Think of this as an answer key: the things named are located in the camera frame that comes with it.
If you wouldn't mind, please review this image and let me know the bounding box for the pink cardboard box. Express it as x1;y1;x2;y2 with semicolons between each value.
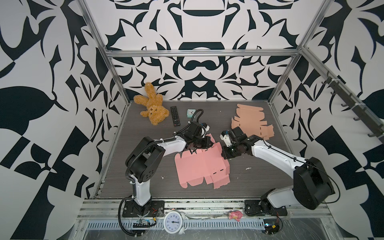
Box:
175;134;230;189

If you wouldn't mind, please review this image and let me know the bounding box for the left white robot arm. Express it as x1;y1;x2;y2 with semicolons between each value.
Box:
125;122;214;207

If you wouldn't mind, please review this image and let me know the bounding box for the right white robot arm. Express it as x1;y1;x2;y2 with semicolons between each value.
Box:
220;127;340;216

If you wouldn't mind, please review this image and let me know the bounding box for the flat orange cardboard box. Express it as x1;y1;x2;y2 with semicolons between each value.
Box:
231;104;275;140

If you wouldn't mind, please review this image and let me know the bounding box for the small teal alarm clock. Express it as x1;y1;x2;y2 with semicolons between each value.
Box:
187;109;196;118

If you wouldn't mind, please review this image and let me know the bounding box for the black remote control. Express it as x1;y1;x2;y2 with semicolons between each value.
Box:
171;106;181;127

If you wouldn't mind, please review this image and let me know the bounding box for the brown plush bunny toy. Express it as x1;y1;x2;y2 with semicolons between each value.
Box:
134;82;170;126

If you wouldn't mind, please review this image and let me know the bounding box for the small pink toy figure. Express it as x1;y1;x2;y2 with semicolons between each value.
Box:
228;211;243;222

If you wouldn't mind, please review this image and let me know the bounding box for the white round alarm clock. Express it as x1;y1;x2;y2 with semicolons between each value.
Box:
163;210;190;235

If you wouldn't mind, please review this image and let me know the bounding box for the right green circuit board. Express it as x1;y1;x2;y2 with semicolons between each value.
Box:
262;217;284;236

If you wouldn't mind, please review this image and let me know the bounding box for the green circuit board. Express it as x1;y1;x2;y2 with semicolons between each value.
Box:
262;217;284;236
132;218;157;228

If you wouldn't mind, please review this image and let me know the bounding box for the left green circuit board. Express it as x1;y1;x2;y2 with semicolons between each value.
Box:
132;218;157;228

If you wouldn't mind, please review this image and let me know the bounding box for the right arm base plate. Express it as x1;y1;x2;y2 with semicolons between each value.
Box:
244;200;288;217

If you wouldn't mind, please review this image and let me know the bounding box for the white slotted cable duct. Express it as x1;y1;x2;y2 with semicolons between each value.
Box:
87;219;265;231

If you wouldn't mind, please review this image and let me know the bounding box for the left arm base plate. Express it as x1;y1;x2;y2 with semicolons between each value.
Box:
122;200;165;218

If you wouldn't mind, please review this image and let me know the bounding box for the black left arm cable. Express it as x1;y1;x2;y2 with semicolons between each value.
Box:
117;196;142;237

